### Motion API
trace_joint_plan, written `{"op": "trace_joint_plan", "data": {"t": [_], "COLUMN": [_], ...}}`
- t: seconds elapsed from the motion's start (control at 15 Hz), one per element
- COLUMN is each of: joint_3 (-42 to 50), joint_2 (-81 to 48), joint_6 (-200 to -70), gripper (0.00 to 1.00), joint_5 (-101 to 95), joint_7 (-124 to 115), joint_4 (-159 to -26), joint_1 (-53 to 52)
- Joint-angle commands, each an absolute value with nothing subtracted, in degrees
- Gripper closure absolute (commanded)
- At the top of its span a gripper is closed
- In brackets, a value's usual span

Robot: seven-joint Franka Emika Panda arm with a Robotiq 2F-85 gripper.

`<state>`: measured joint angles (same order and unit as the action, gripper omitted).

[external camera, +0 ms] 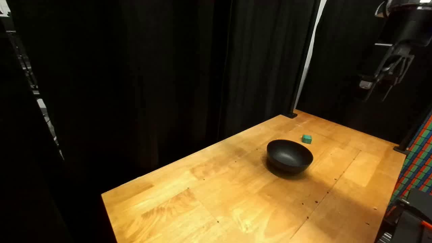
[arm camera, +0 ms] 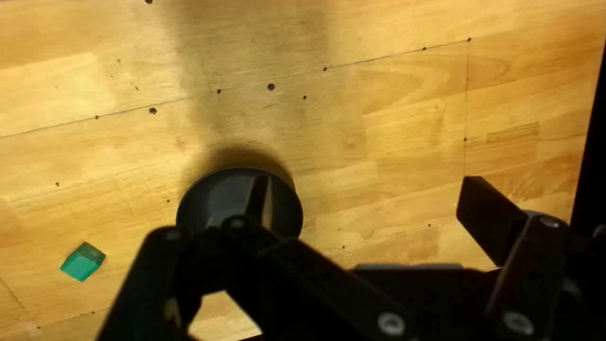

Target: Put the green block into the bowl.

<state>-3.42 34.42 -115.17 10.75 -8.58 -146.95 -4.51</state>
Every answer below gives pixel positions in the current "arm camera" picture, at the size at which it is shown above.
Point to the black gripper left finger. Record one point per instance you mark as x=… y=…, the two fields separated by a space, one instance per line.
x=237 y=232

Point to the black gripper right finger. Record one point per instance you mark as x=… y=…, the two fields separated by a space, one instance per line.
x=550 y=284

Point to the green block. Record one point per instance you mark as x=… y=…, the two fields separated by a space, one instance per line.
x=84 y=263

